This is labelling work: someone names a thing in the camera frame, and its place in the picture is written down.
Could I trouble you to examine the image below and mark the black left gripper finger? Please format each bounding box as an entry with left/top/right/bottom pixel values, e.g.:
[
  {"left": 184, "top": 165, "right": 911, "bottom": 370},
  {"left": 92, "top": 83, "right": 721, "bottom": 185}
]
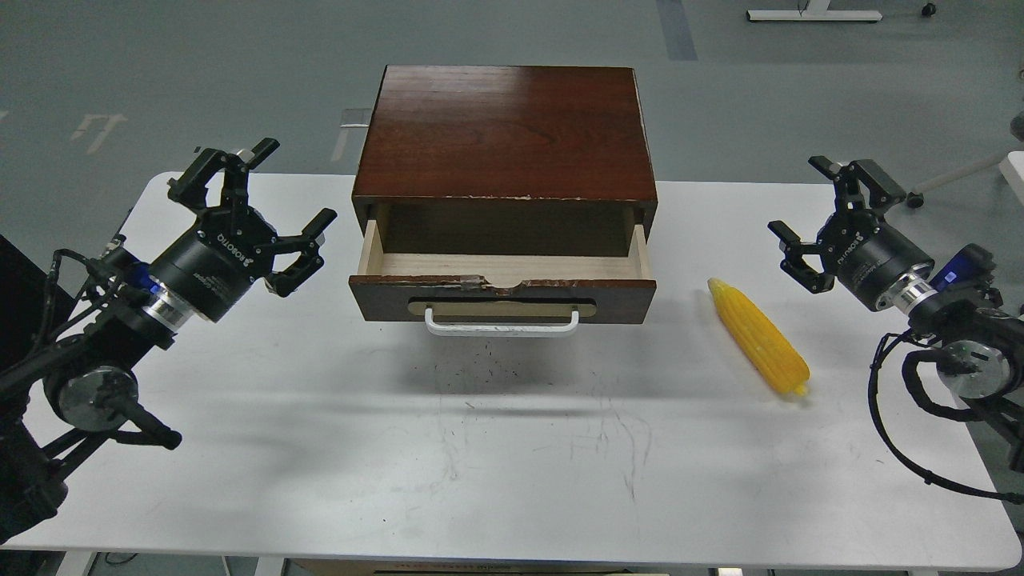
[
  {"left": 256, "top": 208, "right": 338, "bottom": 298},
  {"left": 167, "top": 138, "right": 279, "bottom": 215}
]

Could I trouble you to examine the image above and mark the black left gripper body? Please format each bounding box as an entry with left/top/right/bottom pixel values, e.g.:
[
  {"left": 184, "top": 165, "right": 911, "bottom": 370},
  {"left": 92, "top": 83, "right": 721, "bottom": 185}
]
[{"left": 150, "top": 207, "right": 278, "bottom": 323}]

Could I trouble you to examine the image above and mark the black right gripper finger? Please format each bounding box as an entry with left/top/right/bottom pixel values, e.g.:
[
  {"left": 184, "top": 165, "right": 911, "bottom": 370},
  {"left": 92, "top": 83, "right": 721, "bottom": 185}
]
[
  {"left": 767, "top": 220, "right": 835, "bottom": 293},
  {"left": 808, "top": 154, "right": 908, "bottom": 215}
]

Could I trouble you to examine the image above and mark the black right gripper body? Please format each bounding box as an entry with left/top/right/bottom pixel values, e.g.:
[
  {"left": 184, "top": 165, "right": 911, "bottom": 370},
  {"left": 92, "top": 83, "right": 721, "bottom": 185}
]
[{"left": 820, "top": 210, "right": 935, "bottom": 311}]

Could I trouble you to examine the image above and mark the yellow corn cob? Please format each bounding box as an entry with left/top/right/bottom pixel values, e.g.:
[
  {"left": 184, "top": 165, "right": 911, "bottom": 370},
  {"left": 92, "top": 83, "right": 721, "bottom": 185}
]
[{"left": 706, "top": 278, "right": 810, "bottom": 397}]

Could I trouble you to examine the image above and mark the wooden drawer with white handle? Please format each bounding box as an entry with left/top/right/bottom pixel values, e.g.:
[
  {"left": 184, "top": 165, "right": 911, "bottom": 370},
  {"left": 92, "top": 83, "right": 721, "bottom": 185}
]
[{"left": 349, "top": 220, "right": 658, "bottom": 337}]

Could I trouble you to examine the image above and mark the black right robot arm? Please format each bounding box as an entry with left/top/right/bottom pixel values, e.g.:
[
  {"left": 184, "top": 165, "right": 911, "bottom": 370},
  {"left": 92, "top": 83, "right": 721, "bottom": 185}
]
[{"left": 768, "top": 154, "right": 1022, "bottom": 505}]

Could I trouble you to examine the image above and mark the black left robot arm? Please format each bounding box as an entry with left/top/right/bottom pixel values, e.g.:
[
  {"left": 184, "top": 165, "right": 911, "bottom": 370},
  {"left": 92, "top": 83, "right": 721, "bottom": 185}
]
[{"left": 2, "top": 138, "right": 337, "bottom": 541}]

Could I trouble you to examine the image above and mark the dark wooden drawer cabinet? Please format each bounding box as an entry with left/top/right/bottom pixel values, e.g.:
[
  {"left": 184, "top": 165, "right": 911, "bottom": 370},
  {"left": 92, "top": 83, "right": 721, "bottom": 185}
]
[{"left": 351, "top": 63, "right": 658, "bottom": 230}]

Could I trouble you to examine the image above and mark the white chair leg with caster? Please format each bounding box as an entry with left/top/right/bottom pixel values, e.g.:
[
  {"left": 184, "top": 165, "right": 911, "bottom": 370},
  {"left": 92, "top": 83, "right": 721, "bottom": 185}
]
[{"left": 906, "top": 146, "right": 1019, "bottom": 209}]

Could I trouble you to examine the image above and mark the white stand base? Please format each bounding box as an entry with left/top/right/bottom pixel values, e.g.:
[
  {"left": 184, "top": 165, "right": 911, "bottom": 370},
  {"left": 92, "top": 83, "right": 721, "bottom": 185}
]
[{"left": 746, "top": 1, "right": 884, "bottom": 23}]

